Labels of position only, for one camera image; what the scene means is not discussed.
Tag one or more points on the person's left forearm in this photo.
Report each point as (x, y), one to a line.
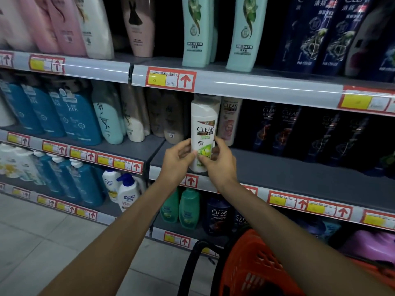
(117, 243)

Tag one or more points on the orange shopping basket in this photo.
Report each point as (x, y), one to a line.
(256, 268)

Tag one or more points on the white pump bottle blue cap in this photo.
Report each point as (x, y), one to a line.
(110, 184)
(128, 197)

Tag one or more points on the grey metal store shelving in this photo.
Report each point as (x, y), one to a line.
(171, 79)

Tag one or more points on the person's left hand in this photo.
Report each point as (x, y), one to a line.
(176, 169)

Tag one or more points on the pink bottle black dress print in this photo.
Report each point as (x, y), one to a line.
(139, 33)

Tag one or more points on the white pump bottle yellow label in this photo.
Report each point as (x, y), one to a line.
(7, 163)
(29, 166)

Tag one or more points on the white bottle red label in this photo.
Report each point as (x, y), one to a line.
(364, 49)

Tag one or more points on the row of large navy bottles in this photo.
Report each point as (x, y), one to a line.
(311, 33)

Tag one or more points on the white round bottle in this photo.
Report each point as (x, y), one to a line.
(6, 114)

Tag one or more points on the navy round bottle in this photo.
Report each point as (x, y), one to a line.
(239, 220)
(217, 218)

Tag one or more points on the small teal bottle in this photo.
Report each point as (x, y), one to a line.
(330, 231)

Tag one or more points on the white pink-label shampoo bottle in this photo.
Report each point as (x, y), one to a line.
(230, 120)

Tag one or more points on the grey store shelf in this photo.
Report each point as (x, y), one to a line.
(308, 178)

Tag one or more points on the pale pink tall bottle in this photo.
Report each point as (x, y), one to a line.
(12, 27)

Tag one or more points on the person's right hand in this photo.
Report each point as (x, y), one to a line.
(223, 172)

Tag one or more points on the white green-label shampoo bottle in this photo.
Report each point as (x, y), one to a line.
(203, 120)

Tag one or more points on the purple pump bottle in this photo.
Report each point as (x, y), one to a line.
(370, 246)

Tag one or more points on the row of slim dark bottles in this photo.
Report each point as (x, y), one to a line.
(284, 132)

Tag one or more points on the beige bottle brown base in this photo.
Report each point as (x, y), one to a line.
(172, 120)
(155, 114)

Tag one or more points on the person's right forearm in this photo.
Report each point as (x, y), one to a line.
(293, 243)

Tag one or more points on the teal curvy bottle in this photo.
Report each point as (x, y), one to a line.
(108, 117)

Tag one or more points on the white tall bottle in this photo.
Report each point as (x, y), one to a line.
(95, 33)

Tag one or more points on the beige bottle white base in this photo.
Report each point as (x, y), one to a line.
(148, 114)
(132, 126)

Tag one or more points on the blue square bottle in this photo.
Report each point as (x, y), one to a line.
(43, 114)
(21, 110)
(80, 120)

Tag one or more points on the mint green tall bottle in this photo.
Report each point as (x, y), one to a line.
(197, 33)
(245, 36)

